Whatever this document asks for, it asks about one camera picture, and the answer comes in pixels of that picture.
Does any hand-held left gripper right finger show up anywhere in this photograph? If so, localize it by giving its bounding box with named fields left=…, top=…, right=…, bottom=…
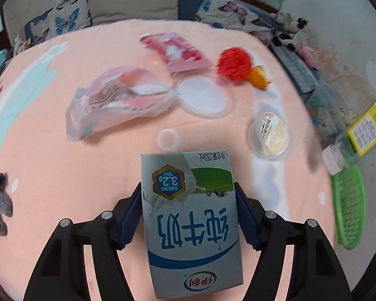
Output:
left=234, top=182, right=353, bottom=301

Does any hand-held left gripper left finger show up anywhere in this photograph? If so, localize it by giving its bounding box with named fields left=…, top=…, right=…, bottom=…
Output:
left=26, top=182, right=143, bottom=301

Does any white blue milk carton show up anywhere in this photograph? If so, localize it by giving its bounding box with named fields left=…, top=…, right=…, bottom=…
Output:
left=140, top=148, right=244, bottom=300

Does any small clear jelly cup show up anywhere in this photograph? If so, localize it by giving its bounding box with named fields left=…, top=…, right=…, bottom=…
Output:
left=247, top=107, right=293, bottom=160

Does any green plastic basket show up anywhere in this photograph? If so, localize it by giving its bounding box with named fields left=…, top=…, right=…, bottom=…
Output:
left=330, top=161, right=366, bottom=251

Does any clear pink plastic bag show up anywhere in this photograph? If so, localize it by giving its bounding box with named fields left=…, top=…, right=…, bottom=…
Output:
left=65, top=66, right=176, bottom=141

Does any clear round plastic lid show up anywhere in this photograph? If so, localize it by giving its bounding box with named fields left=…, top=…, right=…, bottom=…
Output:
left=175, top=77, right=232, bottom=119

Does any clear plastic bottle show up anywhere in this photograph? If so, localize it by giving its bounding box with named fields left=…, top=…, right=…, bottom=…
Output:
left=321, top=85, right=376, bottom=176

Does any red mesh ball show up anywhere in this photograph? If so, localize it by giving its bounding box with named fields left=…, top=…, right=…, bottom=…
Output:
left=216, top=46, right=254, bottom=84

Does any pink red snack bag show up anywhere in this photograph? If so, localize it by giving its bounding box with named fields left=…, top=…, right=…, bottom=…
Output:
left=140, top=32, right=214, bottom=73

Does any peach printed blanket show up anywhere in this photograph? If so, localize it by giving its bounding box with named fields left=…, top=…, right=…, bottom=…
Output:
left=0, top=20, right=339, bottom=301

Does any clear plastic storage box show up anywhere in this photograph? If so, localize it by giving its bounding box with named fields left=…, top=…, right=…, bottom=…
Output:
left=304, top=85, right=348, bottom=145

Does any grey patterned folded mat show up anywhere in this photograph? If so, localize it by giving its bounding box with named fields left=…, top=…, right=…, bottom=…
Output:
left=271, top=45, right=318, bottom=95

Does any pink round plush toy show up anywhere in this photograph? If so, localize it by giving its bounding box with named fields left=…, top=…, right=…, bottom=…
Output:
left=296, top=44, right=320, bottom=68

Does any black white cow plush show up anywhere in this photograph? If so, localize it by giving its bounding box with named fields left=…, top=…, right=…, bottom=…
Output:
left=271, top=33, right=301, bottom=51
left=288, top=17, right=311, bottom=38

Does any grey white plush toy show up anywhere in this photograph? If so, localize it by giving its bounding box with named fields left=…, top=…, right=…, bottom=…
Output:
left=272, top=11, right=293, bottom=26

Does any cartoon print pack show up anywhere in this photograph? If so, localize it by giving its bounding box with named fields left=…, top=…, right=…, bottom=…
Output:
left=13, top=36, right=32, bottom=54

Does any large butterfly print pillow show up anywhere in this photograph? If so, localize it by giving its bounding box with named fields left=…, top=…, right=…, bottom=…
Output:
left=194, top=0, right=276, bottom=46

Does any small butterfly print pillow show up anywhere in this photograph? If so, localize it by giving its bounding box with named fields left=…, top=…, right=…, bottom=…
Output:
left=48, top=0, right=93, bottom=36

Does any blue butterfly print pillow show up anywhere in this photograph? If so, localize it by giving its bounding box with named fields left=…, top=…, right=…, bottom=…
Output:
left=23, top=8, right=55, bottom=46

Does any beige cushion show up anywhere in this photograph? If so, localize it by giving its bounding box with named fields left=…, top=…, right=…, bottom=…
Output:
left=88, top=0, right=179, bottom=26

